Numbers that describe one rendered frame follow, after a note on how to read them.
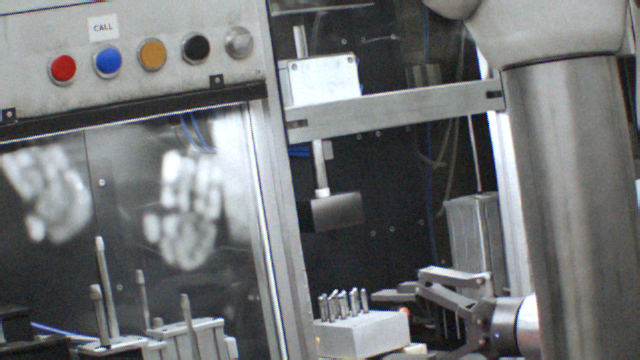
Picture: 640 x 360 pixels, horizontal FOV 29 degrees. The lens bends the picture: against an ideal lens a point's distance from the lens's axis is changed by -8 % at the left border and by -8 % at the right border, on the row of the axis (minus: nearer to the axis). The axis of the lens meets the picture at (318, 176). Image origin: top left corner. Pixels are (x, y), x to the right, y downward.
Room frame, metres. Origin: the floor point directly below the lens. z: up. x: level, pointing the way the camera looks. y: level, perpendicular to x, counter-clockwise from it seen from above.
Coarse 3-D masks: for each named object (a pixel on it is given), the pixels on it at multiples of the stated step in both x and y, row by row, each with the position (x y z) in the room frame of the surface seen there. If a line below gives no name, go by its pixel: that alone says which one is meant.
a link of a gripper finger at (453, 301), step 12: (420, 288) 1.60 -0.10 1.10; (432, 288) 1.60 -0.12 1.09; (444, 288) 1.60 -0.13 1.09; (432, 300) 1.59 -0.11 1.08; (444, 300) 1.58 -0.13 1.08; (456, 300) 1.58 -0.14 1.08; (468, 300) 1.58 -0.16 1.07; (456, 312) 1.57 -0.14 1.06; (468, 312) 1.55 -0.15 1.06; (480, 324) 1.54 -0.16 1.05
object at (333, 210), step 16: (320, 144) 1.89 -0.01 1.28; (320, 160) 1.89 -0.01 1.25; (320, 176) 1.88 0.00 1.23; (320, 192) 1.88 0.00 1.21; (352, 192) 1.89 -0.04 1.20; (304, 208) 1.86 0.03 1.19; (320, 208) 1.85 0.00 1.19; (336, 208) 1.87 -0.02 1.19; (352, 208) 1.88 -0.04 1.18; (304, 224) 1.86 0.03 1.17; (320, 224) 1.85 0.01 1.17; (336, 224) 1.87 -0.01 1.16; (352, 224) 1.88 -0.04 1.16
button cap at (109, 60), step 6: (108, 48) 1.47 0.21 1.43; (102, 54) 1.46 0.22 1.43; (108, 54) 1.47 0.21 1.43; (114, 54) 1.47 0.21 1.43; (102, 60) 1.46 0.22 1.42; (108, 60) 1.47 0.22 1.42; (114, 60) 1.47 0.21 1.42; (120, 60) 1.47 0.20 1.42; (102, 66) 1.46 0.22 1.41; (108, 66) 1.46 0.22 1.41; (114, 66) 1.47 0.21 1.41; (108, 72) 1.46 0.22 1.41
